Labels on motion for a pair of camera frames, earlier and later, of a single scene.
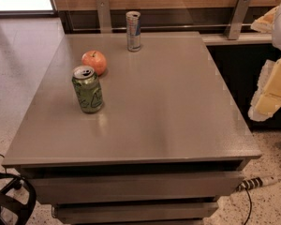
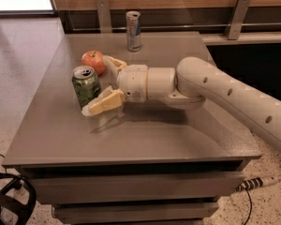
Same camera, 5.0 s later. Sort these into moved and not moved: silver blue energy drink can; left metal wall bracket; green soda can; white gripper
Moved: white gripper
Not moved: left metal wall bracket; green soda can; silver blue energy drink can
